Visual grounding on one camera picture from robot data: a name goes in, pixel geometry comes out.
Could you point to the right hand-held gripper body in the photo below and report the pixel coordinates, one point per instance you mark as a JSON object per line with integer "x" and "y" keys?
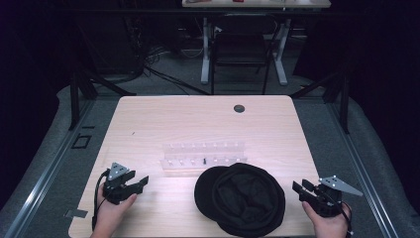
{"x": 327, "y": 203}

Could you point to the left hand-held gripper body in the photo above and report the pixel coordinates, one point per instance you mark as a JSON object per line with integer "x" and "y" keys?
{"x": 116, "y": 191}

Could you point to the person's right hand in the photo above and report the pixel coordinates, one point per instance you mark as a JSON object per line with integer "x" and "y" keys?
{"x": 330, "y": 226}

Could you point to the person's left hand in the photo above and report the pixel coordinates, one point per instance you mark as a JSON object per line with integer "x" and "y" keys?
{"x": 107, "y": 216}

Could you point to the grey tape strip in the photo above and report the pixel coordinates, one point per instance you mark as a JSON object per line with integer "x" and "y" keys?
{"x": 76, "y": 213}

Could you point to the black beret hat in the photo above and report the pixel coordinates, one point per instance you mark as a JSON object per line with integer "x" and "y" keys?
{"x": 244, "y": 201}

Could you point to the clear acrylic rack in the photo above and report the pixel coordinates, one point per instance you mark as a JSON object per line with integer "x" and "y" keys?
{"x": 204, "y": 155}

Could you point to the black metal stand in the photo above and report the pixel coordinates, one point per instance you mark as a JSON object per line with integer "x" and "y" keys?
{"x": 344, "y": 102}
{"x": 74, "y": 99}

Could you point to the grey table grommet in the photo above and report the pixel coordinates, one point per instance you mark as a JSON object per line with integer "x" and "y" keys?
{"x": 239, "y": 108}

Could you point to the white-legged desk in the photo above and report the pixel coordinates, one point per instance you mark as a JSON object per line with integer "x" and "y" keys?
{"x": 206, "y": 49}

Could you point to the black chair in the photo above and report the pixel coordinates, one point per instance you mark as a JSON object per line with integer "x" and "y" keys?
{"x": 241, "y": 46}

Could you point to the metal floor rail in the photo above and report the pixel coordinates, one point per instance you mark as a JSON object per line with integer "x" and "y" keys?
{"x": 363, "y": 172}
{"x": 43, "y": 178}

